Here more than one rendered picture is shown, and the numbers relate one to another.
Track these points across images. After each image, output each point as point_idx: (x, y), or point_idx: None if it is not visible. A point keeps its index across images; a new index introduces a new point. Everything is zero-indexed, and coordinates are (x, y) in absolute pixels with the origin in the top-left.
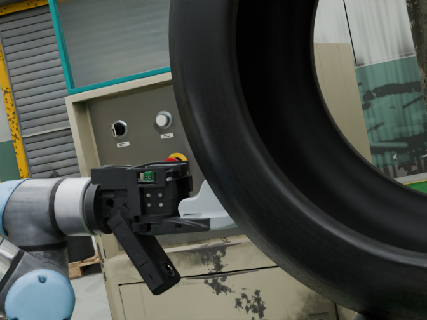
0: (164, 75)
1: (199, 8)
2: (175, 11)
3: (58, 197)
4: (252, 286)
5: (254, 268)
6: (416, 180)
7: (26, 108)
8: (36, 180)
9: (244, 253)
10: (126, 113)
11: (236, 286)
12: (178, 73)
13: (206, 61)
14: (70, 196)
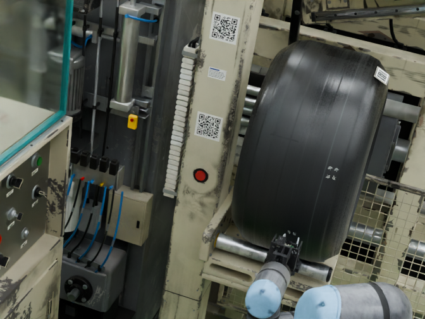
0: (12, 167)
1: (359, 176)
2: (347, 178)
3: (286, 279)
4: (28, 301)
5: (29, 288)
6: None
7: None
8: (272, 278)
9: (27, 280)
10: None
11: (21, 308)
12: (343, 202)
13: (355, 195)
14: (288, 275)
